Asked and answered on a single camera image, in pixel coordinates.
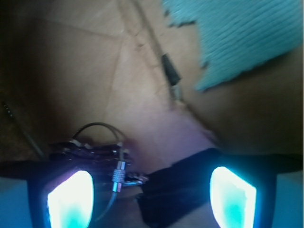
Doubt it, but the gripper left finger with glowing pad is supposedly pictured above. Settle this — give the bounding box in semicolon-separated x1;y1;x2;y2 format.
0;161;94;228

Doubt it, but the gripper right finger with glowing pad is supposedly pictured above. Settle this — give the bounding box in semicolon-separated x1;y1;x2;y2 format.
209;154;304;228

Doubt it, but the crumpled brown paper bag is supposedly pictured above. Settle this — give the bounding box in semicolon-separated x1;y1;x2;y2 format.
0;0;303;173

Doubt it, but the small black connector plug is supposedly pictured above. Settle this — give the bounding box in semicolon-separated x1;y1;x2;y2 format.
161;54;182;101

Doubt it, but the teal knitted cloth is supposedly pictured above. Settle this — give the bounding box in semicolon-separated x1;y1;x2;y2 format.
162;0;304;91

